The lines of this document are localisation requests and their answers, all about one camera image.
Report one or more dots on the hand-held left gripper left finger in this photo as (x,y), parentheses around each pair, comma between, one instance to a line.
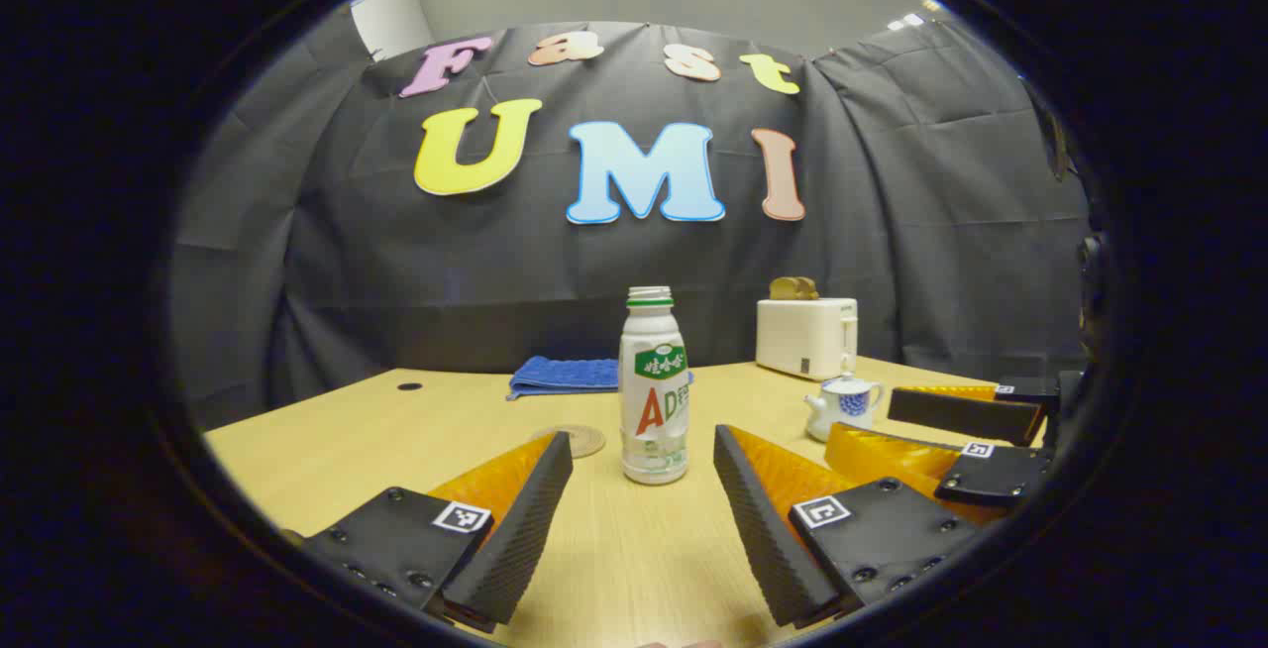
(525,529)

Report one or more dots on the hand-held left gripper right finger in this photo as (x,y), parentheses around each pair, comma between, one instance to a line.
(763,539)

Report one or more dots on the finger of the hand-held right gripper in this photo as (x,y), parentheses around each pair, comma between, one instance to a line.
(892,455)
(961,415)

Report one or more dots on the brown bread slice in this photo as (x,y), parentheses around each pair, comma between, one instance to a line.
(808,288)
(783,288)

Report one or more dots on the folded blue towel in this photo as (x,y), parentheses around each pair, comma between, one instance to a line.
(565,376)

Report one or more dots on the cream white toaster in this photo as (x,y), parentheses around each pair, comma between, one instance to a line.
(802,336)

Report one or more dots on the white blue-patterned teacup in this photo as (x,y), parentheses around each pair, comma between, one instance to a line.
(842,415)

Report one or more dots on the round woven coaster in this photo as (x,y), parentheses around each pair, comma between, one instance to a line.
(586,440)

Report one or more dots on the black backdrop cloth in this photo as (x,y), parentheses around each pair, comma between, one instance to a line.
(396,262)

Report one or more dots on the white plastic water bottle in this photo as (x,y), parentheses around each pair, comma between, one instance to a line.
(654,400)

